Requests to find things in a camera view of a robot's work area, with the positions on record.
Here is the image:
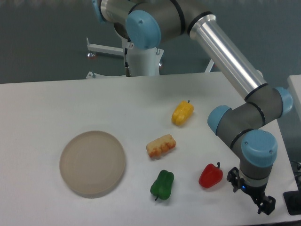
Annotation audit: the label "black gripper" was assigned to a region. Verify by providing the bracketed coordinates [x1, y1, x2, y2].
[226, 167, 276, 215]

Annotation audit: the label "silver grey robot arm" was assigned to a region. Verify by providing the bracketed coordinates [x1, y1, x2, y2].
[92, 0, 293, 214]

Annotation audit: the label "red bell pepper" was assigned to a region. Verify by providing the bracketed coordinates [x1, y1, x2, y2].
[198, 162, 223, 188]

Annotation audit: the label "green bell pepper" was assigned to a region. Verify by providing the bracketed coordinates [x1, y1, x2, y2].
[150, 170, 174, 201]

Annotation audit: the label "yellow bell pepper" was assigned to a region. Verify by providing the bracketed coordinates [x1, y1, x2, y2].
[171, 100, 194, 126]

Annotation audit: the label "black box at right edge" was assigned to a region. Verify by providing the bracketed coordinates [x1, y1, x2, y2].
[283, 190, 301, 216]

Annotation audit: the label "toy bread piece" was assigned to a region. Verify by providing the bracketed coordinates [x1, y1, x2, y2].
[146, 134, 177, 158]

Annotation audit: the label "white table at right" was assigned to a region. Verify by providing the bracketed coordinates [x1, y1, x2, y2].
[287, 74, 301, 104]

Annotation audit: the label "beige round plate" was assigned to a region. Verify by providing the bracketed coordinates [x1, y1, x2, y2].
[59, 131, 126, 199]

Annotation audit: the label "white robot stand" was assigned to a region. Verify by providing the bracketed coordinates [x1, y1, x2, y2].
[85, 37, 217, 80]

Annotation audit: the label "black cables at right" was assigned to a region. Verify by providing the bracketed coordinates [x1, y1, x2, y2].
[289, 160, 301, 192]

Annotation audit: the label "black cable on stand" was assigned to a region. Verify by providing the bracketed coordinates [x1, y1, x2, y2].
[124, 39, 135, 77]

